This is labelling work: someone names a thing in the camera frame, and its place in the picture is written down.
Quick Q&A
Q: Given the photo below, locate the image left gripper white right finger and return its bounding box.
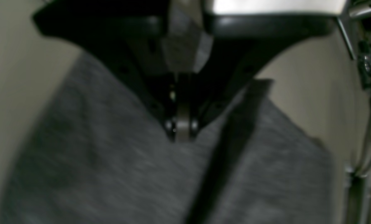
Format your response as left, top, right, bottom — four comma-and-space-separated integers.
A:
190, 14, 335, 139

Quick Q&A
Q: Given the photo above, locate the grey T-shirt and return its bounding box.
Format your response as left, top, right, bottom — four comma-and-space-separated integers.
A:
0, 54, 333, 224

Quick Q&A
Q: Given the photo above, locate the image left gripper black left finger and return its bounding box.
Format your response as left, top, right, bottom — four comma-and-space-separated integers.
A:
32, 0, 176, 141

